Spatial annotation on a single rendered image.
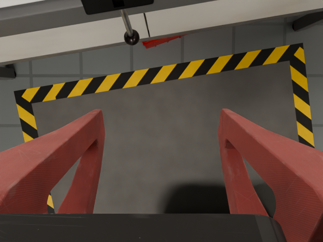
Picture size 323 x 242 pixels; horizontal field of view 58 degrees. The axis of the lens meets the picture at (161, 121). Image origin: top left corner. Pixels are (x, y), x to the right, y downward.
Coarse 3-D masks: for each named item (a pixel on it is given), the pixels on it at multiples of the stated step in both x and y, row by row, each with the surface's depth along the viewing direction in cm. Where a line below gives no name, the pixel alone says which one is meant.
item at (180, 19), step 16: (224, 0) 52; (240, 0) 53; (256, 0) 55; (272, 0) 57; (288, 0) 60; (304, 0) 62; (320, 0) 65; (160, 16) 55; (176, 16) 57; (192, 16) 60; (208, 16) 62; (224, 16) 65; (240, 16) 68; (256, 16) 71; (160, 32) 71; (176, 32) 74
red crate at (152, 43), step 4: (172, 36) 106; (176, 36) 110; (180, 36) 110; (152, 40) 101; (156, 40) 101; (160, 40) 106; (164, 40) 109; (168, 40) 109; (144, 44) 101; (148, 44) 105; (152, 44) 108; (156, 44) 111
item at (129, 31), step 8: (88, 0) 18; (96, 0) 18; (104, 0) 19; (112, 0) 19; (120, 0) 19; (128, 0) 19; (136, 0) 19; (144, 0) 19; (152, 0) 19; (88, 8) 19; (96, 8) 19; (104, 8) 19; (112, 8) 19; (120, 8) 19; (128, 24) 23; (128, 32) 24; (136, 32) 25; (128, 40) 25; (136, 40) 25
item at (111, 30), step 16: (128, 16) 52; (144, 16) 57; (32, 32) 51; (48, 32) 53; (64, 32) 55; (80, 32) 57; (96, 32) 60; (112, 32) 62; (144, 32) 67; (0, 48) 60; (16, 48) 62; (32, 48) 65; (48, 48) 68; (64, 48) 71; (80, 48) 75
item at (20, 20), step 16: (48, 0) 29; (64, 0) 29; (80, 0) 29; (160, 0) 32; (176, 0) 33; (192, 0) 34; (208, 0) 35; (0, 16) 29; (16, 16) 30; (32, 16) 30; (48, 16) 31; (64, 16) 32; (80, 16) 33; (96, 16) 34; (112, 16) 35; (0, 32) 34; (16, 32) 35
